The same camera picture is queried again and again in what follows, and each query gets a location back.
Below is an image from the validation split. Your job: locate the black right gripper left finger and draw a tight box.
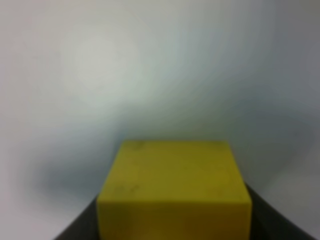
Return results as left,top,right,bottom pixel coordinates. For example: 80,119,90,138
54,197,100,240

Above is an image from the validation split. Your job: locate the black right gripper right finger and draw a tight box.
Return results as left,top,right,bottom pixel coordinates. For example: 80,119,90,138
246,184,315,240

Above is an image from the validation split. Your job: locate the yellow block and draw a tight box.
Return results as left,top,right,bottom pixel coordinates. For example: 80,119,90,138
96,140,252,240

